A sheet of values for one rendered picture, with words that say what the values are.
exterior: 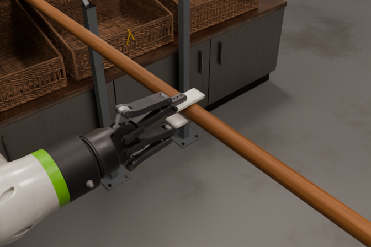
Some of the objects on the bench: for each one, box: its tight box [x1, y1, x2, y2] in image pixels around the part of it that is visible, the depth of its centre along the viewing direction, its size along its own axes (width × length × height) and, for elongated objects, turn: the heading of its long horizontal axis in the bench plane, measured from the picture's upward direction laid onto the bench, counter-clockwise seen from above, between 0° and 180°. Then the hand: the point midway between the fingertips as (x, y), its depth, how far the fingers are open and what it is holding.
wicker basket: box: [131, 0, 261, 35], centre depth 246 cm, size 49×56×28 cm
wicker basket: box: [20, 0, 174, 81], centre depth 214 cm, size 49×56×28 cm
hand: (185, 107), depth 80 cm, fingers closed on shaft, 3 cm apart
